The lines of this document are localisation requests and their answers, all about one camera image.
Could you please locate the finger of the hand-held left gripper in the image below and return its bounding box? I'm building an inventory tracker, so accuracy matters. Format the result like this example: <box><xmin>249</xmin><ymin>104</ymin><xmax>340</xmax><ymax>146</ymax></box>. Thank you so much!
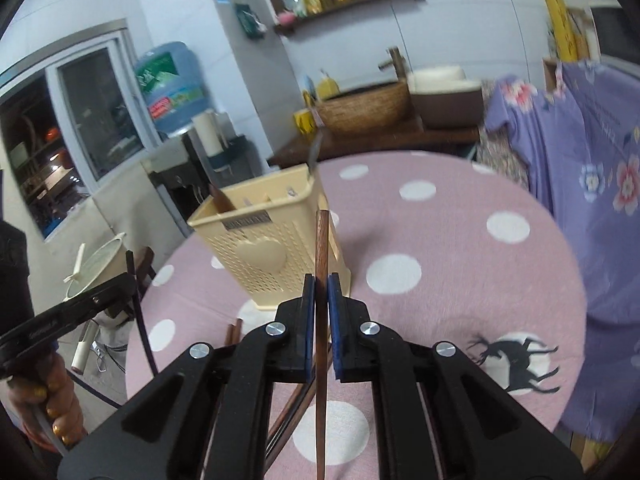
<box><xmin>0</xmin><ymin>275</ymin><xmax>139</xmax><ymax>378</ymax></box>

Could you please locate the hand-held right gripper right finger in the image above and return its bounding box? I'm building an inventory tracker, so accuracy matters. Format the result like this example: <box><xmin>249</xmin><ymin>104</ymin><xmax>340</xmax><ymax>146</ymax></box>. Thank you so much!
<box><xmin>327</xmin><ymin>272</ymin><xmax>586</xmax><ymax>480</ymax></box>

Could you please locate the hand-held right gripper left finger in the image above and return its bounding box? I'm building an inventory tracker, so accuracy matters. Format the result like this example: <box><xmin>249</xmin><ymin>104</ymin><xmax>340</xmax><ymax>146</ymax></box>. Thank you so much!
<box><xmin>57</xmin><ymin>274</ymin><xmax>317</xmax><ymax>480</ymax></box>

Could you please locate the black chopstick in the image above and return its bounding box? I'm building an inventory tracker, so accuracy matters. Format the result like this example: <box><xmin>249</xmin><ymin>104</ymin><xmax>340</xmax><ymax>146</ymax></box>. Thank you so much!
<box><xmin>264</xmin><ymin>395</ymin><xmax>313</xmax><ymax>468</ymax></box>
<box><xmin>125</xmin><ymin>250</ymin><xmax>160</xmax><ymax>377</ymax></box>

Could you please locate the cream plastic utensil holder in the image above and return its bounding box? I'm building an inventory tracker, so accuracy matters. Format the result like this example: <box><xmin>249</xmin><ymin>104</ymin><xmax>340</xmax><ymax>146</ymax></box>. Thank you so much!
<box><xmin>187</xmin><ymin>162</ymin><xmax>352</xmax><ymax>313</ymax></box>

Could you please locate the person's left hand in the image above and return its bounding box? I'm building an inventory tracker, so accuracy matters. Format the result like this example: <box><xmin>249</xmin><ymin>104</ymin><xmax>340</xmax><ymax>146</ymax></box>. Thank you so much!
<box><xmin>7</xmin><ymin>353</ymin><xmax>86</xmax><ymax>453</ymax></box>

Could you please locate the white pot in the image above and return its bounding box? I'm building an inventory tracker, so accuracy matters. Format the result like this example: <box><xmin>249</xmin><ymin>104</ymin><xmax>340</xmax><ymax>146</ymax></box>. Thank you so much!
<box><xmin>62</xmin><ymin>232</ymin><xmax>127</xmax><ymax>305</ymax></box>

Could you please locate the wooden stool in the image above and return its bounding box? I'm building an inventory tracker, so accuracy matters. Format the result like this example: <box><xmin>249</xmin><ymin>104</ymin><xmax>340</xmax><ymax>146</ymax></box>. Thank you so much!
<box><xmin>97</xmin><ymin>246</ymin><xmax>160</xmax><ymax>333</ymax></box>

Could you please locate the dark grey utensil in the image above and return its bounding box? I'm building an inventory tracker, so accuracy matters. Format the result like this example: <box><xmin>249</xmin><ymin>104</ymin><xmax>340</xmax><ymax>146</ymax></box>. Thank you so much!
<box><xmin>305</xmin><ymin>130</ymin><xmax>328</xmax><ymax>182</ymax></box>

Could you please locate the window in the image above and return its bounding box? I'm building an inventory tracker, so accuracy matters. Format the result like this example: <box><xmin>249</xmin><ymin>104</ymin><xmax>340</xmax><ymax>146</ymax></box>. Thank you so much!
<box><xmin>0</xmin><ymin>22</ymin><xmax>163</xmax><ymax>243</ymax></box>

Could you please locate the water dispenser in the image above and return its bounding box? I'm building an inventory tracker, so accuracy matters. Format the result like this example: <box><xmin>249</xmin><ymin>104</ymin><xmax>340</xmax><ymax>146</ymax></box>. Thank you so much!
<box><xmin>142</xmin><ymin>134</ymin><xmax>253</xmax><ymax>241</ymax></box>

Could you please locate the dark wooden counter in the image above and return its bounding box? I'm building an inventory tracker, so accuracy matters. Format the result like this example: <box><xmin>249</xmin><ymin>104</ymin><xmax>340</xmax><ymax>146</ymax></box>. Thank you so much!
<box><xmin>267</xmin><ymin>119</ymin><xmax>481</xmax><ymax>168</ymax></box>

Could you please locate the yellow mug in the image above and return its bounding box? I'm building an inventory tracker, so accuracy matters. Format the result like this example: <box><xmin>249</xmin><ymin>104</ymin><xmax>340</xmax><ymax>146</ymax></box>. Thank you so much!
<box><xmin>293</xmin><ymin>107</ymin><xmax>317</xmax><ymax>136</ymax></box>

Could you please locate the paper cup tube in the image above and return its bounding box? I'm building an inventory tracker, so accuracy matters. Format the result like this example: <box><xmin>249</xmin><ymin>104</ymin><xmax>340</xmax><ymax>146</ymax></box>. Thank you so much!
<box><xmin>192</xmin><ymin>110</ymin><xmax>227</xmax><ymax>161</ymax></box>

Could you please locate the woven basket sink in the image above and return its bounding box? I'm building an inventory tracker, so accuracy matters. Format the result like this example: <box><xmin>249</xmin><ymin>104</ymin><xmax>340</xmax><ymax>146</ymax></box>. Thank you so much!
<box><xmin>315</xmin><ymin>80</ymin><xmax>411</xmax><ymax>134</ymax></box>

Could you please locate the blue water bottle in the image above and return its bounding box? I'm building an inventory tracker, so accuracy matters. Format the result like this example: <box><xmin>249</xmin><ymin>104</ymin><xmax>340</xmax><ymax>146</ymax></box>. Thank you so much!
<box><xmin>132</xmin><ymin>41</ymin><xmax>208</xmax><ymax>137</ymax></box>

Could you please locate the yellow soap bottle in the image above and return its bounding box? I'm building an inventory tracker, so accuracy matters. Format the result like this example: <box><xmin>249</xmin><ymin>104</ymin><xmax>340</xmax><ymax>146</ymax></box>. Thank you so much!
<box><xmin>315</xmin><ymin>69</ymin><xmax>342</xmax><ymax>102</ymax></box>

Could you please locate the brown and white rice cooker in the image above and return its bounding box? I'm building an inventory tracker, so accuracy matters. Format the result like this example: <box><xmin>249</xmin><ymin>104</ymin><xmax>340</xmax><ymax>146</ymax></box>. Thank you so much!
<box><xmin>406</xmin><ymin>65</ymin><xmax>485</xmax><ymax>128</ymax></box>

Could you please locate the bronze faucet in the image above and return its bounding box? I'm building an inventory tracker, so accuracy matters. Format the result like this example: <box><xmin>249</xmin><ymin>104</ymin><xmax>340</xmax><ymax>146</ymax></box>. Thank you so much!
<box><xmin>378</xmin><ymin>47</ymin><xmax>408</xmax><ymax>82</ymax></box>

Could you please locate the purple floral cloth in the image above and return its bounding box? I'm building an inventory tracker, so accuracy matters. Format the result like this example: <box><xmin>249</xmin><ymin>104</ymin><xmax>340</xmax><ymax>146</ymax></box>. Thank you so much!
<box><xmin>484</xmin><ymin>60</ymin><xmax>640</xmax><ymax>445</ymax></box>

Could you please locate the green packet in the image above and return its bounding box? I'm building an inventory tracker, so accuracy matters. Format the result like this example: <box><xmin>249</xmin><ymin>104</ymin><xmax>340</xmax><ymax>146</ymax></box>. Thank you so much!
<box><xmin>235</xmin><ymin>4</ymin><xmax>267</xmax><ymax>39</ymax></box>

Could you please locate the white microwave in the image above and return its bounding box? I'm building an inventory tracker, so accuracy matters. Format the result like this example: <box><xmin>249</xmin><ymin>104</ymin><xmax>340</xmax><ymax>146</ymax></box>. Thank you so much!
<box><xmin>589</xmin><ymin>2</ymin><xmax>640</xmax><ymax>67</ymax></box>

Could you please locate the black floor cable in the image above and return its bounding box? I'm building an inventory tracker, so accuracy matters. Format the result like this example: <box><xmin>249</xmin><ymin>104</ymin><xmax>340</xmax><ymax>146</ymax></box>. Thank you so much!
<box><xmin>70</xmin><ymin>367</ymin><xmax>128</xmax><ymax>411</ymax></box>

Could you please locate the brown wooden handled utensil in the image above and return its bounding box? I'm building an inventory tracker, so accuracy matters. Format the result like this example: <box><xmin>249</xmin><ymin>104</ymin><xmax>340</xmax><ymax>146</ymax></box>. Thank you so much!
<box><xmin>207</xmin><ymin>182</ymin><xmax>237</xmax><ymax>215</ymax></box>

